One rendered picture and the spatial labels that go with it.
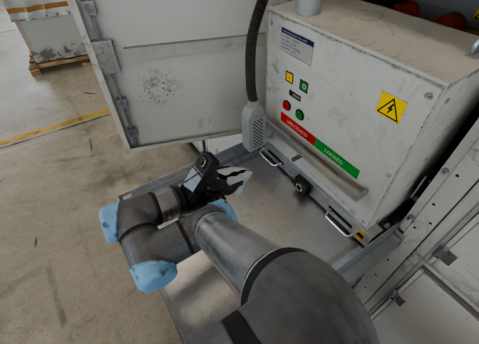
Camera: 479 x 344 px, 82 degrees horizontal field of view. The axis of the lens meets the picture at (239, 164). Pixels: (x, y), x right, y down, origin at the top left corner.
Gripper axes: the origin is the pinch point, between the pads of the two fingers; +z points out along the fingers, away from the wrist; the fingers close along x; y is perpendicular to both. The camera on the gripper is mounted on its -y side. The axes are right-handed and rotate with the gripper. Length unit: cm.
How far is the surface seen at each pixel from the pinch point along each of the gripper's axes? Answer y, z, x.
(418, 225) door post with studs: 10, 39, 31
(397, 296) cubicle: 41, 43, 39
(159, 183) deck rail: 22.6, -13.7, -28.1
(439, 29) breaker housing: -37, 36, 12
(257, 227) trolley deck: 24.2, 6.7, 2.4
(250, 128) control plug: 1.4, 14.5, -18.9
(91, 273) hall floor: 115, -43, -67
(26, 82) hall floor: 111, -54, -338
